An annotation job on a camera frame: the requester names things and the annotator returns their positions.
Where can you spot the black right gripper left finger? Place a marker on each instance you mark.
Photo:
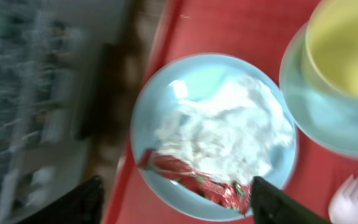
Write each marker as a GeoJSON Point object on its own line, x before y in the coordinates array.
{"type": "Point", "coordinates": [82, 205]}

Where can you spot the small light blue bowl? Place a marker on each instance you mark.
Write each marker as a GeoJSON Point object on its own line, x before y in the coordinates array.
{"type": "Point", "coordinates": [330, 121]}

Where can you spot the yellow plastic cup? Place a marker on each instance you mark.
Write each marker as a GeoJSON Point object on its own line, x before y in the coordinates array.
{"type": "Point", "coordinates": [329, 61]}

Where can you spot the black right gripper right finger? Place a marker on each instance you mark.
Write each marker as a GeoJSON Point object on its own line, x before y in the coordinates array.
{"type": "Point", "coordinates": [270, 205]}

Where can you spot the grey plastic dishwasher rack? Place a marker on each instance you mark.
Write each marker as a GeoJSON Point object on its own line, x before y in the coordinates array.
{"type": "Point", "coordinates": [50, 53]}

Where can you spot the white plastic fork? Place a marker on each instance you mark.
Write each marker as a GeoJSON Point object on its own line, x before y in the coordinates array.
{"type": "Point", "coordinates": [343, 207]}

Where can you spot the red snack wrapper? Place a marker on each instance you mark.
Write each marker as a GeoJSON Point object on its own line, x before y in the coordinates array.
{"type": "Point", "coordinates": [232, 195]}

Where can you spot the large light blue plate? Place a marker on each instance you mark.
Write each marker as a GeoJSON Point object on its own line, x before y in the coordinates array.
{"type": "Point", "coordinates": [196, 78]}

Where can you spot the white paper napkin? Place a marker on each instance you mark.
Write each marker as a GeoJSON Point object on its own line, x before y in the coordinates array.
{"type": "Point", "coordinates": [230, 135]}

